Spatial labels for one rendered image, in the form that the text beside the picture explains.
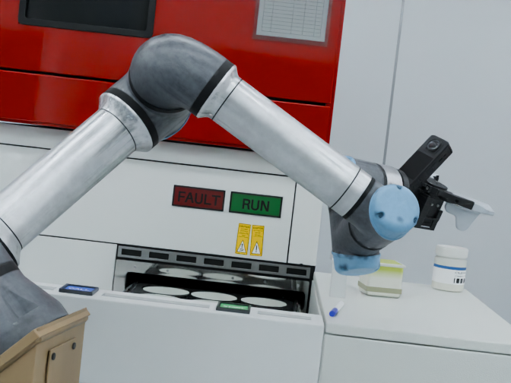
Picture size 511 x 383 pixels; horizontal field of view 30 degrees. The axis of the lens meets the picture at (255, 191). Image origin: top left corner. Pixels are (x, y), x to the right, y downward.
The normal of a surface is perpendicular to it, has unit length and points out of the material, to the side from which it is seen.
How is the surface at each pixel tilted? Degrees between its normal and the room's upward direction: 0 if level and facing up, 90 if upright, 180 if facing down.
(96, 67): 90
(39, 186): 67
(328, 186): 107
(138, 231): 90
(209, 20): 90
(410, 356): 90
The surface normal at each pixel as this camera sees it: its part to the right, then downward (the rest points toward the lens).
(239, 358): -0.03, 0.05
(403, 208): 0.26, -0.29
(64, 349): 0.98, 0.12
